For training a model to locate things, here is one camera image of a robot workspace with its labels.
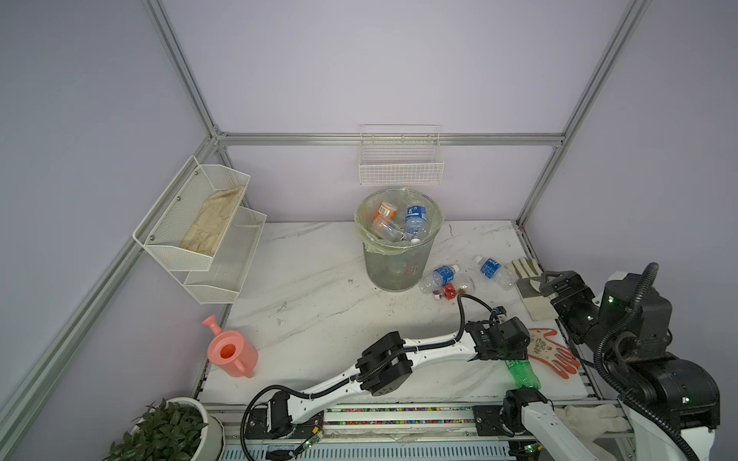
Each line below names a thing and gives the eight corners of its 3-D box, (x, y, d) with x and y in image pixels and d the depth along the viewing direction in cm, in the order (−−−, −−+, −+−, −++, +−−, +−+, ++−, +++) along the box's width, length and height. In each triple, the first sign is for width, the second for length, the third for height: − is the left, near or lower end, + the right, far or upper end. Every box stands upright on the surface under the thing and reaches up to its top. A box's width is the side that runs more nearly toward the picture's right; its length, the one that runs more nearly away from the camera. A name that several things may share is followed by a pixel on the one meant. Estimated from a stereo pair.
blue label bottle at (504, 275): (470, 281, 104) (474, 272, 100) (472, 262, 110) (476, 254, 106) (511, 291, 101) (517, 282, 97) (511, 271, 107) (517, 263, 103)
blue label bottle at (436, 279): (428, 299, 98) (430, 292, 94) (417, 287, 101) (418, 280, 97) (460, 277, 104) (463, 270, 100) (448, 267, 107) (451, 259, 103)
